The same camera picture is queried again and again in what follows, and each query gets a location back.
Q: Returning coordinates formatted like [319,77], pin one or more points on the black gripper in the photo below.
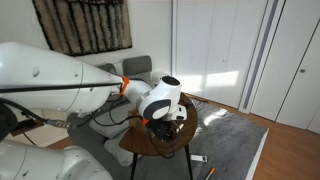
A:
[162,129]

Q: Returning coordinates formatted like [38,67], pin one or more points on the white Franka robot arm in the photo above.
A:
[43,83]

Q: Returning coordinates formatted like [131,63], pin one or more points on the orange tipped white marker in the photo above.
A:
[210,173]

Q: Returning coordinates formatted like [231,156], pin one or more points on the black table leg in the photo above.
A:
[133,166]
[189,161]

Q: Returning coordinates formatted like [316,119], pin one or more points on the small white flat object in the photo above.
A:
[199,158]

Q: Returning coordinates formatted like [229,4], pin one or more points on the long gray seat cushion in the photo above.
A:
[118,150]
[111,123]

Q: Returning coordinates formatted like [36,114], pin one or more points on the plaid gray pillow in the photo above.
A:
[146,78]

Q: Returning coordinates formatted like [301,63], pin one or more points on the round wooden side table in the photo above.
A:
[226,140]

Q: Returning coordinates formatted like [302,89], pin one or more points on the gray sofa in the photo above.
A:
[136,65]

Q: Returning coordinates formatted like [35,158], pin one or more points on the white bifold closet doors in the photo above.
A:
[213,50]

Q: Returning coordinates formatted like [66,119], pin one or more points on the white door with knob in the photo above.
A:
[293,63]

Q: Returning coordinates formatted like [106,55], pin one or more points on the brown striped wall hanging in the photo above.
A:
[85,25]

